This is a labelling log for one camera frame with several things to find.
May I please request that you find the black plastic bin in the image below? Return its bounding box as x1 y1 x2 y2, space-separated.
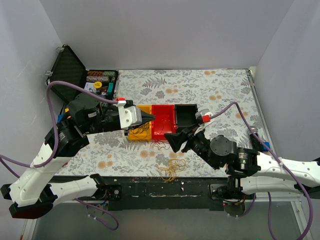
174 104 198 133

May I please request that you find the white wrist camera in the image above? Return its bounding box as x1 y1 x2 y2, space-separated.
115 97 142 130
195 108 213 125

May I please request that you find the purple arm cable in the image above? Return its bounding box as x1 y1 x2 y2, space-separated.
0 80 126 231
208 101 315 240

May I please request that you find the yellow plastic bin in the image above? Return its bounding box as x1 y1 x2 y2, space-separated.
127 105 152 141

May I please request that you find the thin red wire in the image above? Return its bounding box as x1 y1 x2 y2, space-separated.
152 117 173 151

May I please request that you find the blue toy brick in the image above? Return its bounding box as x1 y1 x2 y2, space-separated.
57 114 65 123

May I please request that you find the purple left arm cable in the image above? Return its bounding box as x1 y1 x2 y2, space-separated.
0 80 126 231

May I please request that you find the blue toy block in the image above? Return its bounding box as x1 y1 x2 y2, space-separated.
261 141 271 152

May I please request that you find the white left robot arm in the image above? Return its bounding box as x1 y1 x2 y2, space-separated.
0 93 156 219

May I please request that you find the yellow round chip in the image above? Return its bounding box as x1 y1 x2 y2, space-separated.
93 81 103 89

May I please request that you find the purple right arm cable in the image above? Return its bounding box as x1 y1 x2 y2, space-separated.
208 101 315 240

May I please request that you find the black poker chip case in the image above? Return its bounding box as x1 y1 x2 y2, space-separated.
45 44 119 100

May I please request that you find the red plastic bin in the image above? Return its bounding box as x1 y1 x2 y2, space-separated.
151 104 177 141

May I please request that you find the aluminium frame rail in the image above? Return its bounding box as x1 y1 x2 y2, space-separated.
21 192 306 240

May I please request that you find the thin purple wire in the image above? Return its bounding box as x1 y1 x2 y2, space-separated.
130 123 151 137

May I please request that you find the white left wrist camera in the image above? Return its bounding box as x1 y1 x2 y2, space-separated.
115 97 142 130

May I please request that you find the black microphone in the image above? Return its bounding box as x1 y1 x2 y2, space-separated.
248 125 264 152

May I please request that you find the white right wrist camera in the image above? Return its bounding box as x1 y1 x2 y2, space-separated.
195 108 213 125

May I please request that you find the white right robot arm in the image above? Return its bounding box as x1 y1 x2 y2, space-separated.
164 128 320 200

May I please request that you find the floral table mat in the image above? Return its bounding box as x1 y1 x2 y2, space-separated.
58 69 270 177

